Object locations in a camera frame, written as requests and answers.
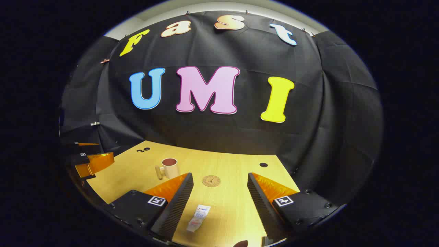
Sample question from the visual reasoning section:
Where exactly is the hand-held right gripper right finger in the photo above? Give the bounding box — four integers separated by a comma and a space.
248, 173, 340, 246

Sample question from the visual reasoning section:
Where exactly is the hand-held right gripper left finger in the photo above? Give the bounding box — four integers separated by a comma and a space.
109, 173, 194, 242

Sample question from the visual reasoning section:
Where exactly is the white toothpaste tube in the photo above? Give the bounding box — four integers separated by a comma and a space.
186, 204, 212, 234

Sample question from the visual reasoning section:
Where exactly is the beige cup with wooden handle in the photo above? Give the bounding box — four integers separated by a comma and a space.
155, 158, 179, 181

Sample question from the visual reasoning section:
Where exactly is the round wooden coaster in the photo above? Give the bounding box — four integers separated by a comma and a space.
202, 175, 221, 187

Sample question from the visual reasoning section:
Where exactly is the wooden desktop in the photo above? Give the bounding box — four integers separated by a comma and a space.
86, 140, 302, 247

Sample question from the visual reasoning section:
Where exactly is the black backdrop cloth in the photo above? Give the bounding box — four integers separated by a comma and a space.
58, 10, 383, 206

